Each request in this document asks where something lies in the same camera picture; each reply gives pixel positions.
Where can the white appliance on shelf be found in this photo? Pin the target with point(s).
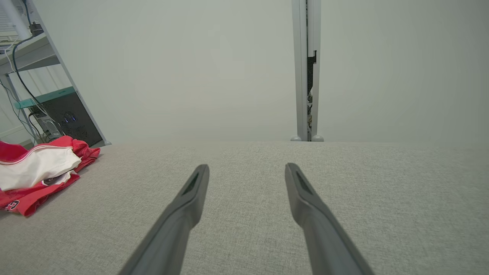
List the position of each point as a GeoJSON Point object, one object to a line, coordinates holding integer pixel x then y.
{"type": "Point", "coordinates": [9, 23]}

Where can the black computer tower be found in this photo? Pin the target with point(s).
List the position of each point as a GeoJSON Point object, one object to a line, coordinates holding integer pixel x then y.
{"type": "Point", "coordinates": [76, 122]}

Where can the grey partition frame post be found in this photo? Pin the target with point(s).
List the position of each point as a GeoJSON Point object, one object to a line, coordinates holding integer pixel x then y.
{"type": "Point", "coordinates": [300, 76]}
{"type": "Point", "coordinates": [316, 23]}

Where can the grey metal shelf frame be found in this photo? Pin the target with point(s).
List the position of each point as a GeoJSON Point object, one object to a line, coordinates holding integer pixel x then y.
{"type": "Point", "coordinates": [23, 53]}

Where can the red T-shirt with white sleeves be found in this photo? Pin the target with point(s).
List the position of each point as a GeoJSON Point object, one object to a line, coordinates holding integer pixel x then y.
{"type": "Point", "coordinates": [38, 168]}

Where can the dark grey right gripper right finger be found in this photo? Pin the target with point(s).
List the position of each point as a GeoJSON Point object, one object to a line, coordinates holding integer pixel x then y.
{"type": "Point", "coordinates": [324, 244]}

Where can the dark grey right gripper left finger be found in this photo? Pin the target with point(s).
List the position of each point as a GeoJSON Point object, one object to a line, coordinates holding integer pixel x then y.
{"type": "Point", "coordinates": [172, 236]}

